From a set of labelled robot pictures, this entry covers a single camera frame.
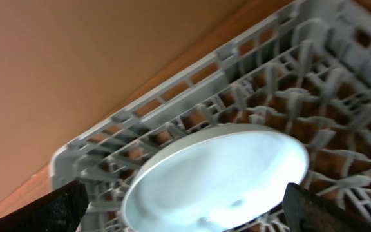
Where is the large light blue plate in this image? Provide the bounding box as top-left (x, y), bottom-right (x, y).
top-left (120, 124), bottom-right (309, 231)

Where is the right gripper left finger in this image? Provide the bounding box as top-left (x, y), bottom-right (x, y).
top-left (0, 180), bottom-right (89, 232)

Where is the grey dishwasher rack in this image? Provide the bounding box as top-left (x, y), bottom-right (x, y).
top-left (50, 1), bottom-right (371, 231)

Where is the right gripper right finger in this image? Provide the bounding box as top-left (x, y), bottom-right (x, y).
top-left (282, 183), bottom-right (371, 232)

